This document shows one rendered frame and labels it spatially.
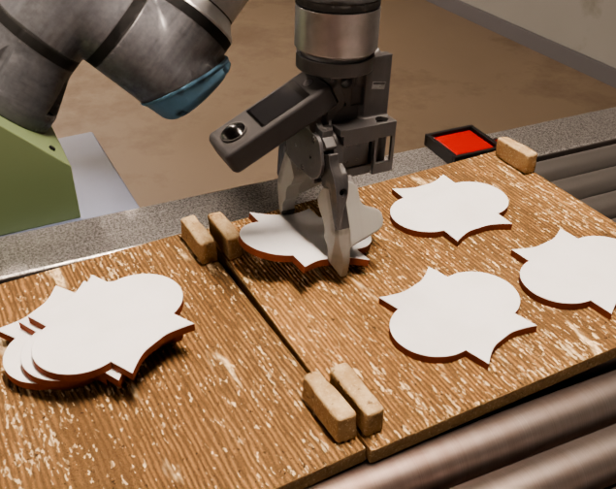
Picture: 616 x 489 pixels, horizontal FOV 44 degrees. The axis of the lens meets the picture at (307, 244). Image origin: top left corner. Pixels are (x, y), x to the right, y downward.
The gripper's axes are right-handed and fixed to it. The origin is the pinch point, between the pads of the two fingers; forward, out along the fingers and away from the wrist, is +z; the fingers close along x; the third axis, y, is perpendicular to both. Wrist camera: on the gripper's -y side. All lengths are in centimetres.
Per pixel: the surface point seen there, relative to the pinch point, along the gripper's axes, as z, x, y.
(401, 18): 79, 306, 228
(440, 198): -0.5, 1.6, 18.1
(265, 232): -1.7, 1.4, -4.1
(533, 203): 0.0, -3.2, 27.7
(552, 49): 75, 216, 259
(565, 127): 1, 13, 49
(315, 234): -0.9, 0.1, 1.0
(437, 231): -0.2, -3.8, 13.6
